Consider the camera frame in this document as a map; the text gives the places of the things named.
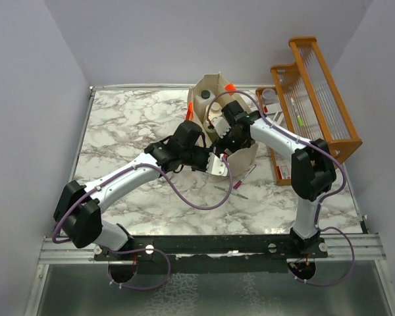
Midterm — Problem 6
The cream floral canvas bag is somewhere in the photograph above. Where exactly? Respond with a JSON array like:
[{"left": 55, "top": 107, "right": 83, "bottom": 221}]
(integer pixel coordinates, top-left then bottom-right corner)
[{"left": 186, "top": 73, "right": 258, "bottom": 176}]

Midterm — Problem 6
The white square bottle dark cap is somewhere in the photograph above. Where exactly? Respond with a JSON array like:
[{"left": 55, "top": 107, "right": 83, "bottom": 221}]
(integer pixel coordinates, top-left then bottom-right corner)
[{"left": 194, "top": 90, "right": 215, "bottom": 115}]

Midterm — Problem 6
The green bottle white cap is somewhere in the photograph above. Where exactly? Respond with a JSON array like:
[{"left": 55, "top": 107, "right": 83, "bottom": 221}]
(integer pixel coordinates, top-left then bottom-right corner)
[{"left": 203, "top": 120, "right": 216, "bottom": 134}]

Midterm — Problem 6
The beige bottle beige cap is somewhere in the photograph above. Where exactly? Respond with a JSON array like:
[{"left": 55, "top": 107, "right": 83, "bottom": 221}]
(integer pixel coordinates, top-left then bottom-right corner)
[{"left": 205, "top": 102, "right": 222, "bottom": 120}]

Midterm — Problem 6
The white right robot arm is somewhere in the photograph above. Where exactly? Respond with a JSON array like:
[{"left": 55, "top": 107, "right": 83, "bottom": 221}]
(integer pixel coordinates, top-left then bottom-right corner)
[{"left": 207, "top": 101, "right": 336, "bottom": 257}]

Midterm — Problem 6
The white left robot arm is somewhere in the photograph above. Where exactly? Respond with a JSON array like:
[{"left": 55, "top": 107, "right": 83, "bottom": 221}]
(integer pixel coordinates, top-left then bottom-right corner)
[{"left": 52, "top": 120, "right": 219, "bottom": 260}]

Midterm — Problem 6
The pink white pen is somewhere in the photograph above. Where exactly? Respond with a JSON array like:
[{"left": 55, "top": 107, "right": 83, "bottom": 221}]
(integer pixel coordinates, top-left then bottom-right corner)
[{"left": 233, "top": 165, "right": 257, "bottom": 190}]

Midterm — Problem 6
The small white box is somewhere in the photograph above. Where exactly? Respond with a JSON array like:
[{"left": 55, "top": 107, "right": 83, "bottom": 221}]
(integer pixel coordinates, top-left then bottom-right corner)
[{"left": 264, "top": 103, "right": 284, "bottom": 126}]

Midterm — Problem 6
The silver pen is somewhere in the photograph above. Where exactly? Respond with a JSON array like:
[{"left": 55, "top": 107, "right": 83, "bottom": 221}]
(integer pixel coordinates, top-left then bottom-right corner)
[{"left": 215, "top": 186, "right": 248, "bottom": 199}]

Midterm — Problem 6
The green marker pen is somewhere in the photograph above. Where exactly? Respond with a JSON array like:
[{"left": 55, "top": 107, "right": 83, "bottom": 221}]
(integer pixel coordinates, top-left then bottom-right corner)
[{"left": 290, "top": 97, "right": 305, "bottom": 127}]

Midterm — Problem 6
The wooden rack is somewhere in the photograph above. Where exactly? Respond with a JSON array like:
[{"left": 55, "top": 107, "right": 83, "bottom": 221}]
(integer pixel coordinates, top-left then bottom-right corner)
[{"left": 271, "top": 37, "right": 362, "bottom": 163}]

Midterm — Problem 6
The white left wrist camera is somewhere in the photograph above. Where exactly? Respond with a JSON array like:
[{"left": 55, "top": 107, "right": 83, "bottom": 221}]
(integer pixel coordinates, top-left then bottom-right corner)
[{"left": 205, "top": 153, "right": 228, "bottom": 176}]

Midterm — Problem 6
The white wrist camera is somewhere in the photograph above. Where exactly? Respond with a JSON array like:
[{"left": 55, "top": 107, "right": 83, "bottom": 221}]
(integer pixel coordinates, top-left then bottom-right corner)
[
  {"left": 211, "top": 116, "right": 230, "bottom": 138},
  {"left": 205, "top": 153, "right": 228, "bottom": 176}
]

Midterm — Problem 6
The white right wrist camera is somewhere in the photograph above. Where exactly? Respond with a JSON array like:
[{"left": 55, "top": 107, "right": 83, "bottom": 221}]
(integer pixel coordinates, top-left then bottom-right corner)
[{"left": 211, "top": 116, "right": 230, "bottom": 138}]

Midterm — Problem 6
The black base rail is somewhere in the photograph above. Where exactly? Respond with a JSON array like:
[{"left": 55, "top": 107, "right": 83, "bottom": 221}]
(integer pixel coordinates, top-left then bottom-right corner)
[{"left": 94, "top": 234, "right": 328, "bottom": 274}]

